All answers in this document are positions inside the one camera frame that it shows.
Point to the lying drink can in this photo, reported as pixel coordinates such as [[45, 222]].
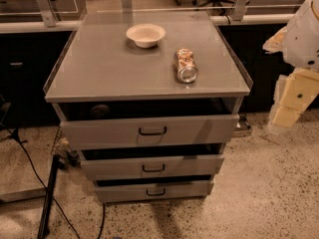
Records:
[[185, 66]]

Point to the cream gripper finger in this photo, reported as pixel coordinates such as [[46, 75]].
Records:
[[274, 43], [293, 95]]

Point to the grey drawer cabinet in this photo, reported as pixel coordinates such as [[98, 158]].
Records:
[[102, 64]]

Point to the grey drawer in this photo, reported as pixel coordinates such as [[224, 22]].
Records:
[[149, 123], [147, 189], [152, 162]]

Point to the round object in drawer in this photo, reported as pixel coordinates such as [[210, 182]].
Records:
[[99, 112]]

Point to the white bowl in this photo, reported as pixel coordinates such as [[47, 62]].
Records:
[[146, 35]]

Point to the black metal stand leg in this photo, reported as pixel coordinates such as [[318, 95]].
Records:
[[44, 221]]

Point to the white counter rail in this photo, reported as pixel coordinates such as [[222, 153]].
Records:
[[33, 27]]

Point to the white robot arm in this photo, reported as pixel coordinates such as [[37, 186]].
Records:
[[298, 42]]

